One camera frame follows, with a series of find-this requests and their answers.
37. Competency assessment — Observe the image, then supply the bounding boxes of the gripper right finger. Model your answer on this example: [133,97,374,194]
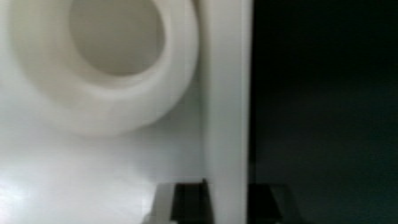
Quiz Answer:
[246,183,305,224]

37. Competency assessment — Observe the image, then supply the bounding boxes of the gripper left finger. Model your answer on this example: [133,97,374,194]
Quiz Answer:
[143,180,211,224]

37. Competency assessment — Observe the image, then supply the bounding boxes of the white square table top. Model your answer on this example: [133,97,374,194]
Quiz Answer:
[0,0,254,224]

